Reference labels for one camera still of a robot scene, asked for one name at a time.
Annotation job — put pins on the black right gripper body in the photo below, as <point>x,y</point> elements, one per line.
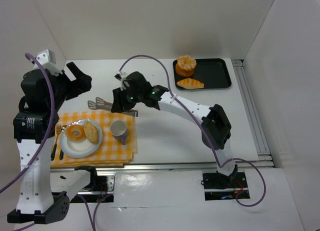
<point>122,99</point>

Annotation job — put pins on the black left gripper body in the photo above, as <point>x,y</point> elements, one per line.
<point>71,82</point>

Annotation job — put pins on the metal tongs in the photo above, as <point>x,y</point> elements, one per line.
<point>101,104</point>

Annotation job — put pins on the glazed donut bread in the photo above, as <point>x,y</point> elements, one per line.
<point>75,133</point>

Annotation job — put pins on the oval brown bread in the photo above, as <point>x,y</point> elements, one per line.
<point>91,132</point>

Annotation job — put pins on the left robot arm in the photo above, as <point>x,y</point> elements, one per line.
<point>34,131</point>

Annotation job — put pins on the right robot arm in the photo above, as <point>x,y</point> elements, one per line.
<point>213,122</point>

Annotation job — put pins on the striped croissant bread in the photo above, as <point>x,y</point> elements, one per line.
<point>190,84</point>

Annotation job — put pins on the large orange sugared bread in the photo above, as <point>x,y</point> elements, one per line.
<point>185,66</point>

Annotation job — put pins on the purple mug white inside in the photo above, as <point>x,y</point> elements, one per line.
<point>119,131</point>

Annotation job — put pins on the white plate with blue rim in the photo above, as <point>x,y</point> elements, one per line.
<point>83,148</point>

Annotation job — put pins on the black baking tray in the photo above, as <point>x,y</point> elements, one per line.
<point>213,72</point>

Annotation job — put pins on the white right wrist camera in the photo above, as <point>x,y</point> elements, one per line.
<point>122,77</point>

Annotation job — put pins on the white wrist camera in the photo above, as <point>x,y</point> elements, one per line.
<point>47,59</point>
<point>122,77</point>

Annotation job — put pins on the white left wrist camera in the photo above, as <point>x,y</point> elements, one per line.
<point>47,59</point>

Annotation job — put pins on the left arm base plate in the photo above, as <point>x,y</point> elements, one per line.
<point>102,191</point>

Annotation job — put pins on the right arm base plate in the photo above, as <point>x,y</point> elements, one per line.
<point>215,189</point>

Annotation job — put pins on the aluminium rail frame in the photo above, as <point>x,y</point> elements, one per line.
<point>165,138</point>

